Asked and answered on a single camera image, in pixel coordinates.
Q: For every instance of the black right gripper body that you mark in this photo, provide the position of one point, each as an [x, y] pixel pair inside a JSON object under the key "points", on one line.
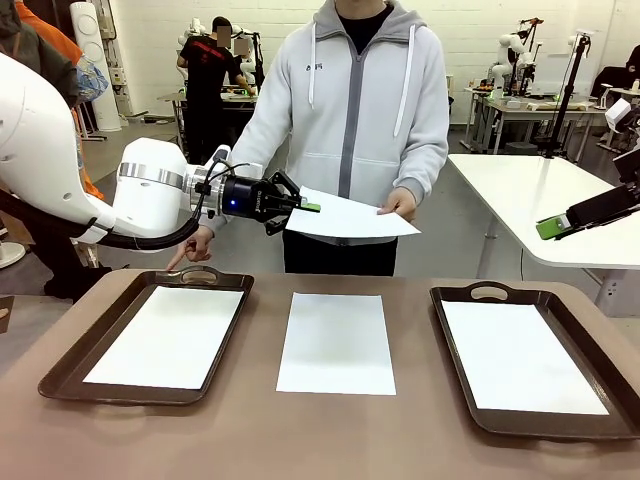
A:
{"points": [[631, 167]]}

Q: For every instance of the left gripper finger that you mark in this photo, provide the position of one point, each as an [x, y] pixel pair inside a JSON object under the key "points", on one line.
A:
{"points": [[287, 195], [276, 224]]}

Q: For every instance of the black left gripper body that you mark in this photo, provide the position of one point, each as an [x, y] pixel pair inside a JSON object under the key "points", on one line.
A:
{"points": [[247, 197]]}

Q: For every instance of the brown wooden board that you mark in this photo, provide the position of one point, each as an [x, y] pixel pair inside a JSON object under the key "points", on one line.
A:
{"points": [[6, 315]]}

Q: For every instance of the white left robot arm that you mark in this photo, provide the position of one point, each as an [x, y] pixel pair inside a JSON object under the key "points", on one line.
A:
{"points": [[40, 150]]}

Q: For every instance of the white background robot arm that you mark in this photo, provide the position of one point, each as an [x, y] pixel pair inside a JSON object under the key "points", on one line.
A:
{"points": [[505, 50]]}

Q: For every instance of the white round fan base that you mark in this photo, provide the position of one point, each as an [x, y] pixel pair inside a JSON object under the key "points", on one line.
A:
{"points": [[10, 255]]}

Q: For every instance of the white A4 paper stack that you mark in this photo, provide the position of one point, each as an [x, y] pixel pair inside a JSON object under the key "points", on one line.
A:
{"points": [[520, 355], [335, 345], [165, 335]]}

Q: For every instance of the person in grey hoodie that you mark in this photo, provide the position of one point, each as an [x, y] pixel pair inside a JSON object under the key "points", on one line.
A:
{"points": [[350, 125]]}

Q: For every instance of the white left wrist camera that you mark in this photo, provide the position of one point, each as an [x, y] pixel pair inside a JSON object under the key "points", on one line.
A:
{"points": [[222, 154]]}

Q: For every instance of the background person blurred face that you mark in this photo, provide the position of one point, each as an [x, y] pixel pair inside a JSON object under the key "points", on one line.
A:
{"points": [[245, 60]]}

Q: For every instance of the white A4 paper sheet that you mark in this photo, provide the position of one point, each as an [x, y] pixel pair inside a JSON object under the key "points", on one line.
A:
{"points": [[350, 220]]}

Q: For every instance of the person's left hand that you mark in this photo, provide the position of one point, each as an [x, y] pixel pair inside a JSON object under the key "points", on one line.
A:
{"points": [[402, 205]]}

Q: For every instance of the background workbench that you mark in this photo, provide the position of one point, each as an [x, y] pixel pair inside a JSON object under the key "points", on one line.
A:
{"points": [[240, 97], [525, 107]]}

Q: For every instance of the brown plastic tray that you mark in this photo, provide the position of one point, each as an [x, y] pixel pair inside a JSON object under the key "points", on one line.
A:
{"points": [[100, 340], [550, 424]]}

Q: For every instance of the white table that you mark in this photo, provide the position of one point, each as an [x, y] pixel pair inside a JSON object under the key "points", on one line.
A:
{"points": [[525, 200]]}

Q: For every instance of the person's right hand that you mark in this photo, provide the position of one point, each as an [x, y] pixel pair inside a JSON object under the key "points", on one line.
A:
{"points": [[197, 247]]}

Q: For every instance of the white tower fan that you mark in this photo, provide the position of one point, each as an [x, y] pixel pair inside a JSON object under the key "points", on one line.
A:
{"points": [[92, 50]]}

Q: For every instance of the person's left forearm grey sleeve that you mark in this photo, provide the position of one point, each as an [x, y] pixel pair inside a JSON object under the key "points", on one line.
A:
{"points": [[425, 177]]}

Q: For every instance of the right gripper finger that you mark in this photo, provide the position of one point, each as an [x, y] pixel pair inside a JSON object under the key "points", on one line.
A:
{"points": [[620, 114], [600, 207]]}

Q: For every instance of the person in black t-shirt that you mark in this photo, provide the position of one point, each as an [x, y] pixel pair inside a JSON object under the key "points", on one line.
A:
{"points": [[205, 65]]}

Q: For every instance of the seated person in black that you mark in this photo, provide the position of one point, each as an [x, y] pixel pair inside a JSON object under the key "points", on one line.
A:
{"points": [[617, 75]]}

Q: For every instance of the black tripod pole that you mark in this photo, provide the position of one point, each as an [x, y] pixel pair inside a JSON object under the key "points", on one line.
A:
{"points": [[567, 100]]}

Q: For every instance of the person's right forearm grey sleeve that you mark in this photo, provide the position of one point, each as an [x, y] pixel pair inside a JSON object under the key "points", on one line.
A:
{"points": [[255, 155]]}

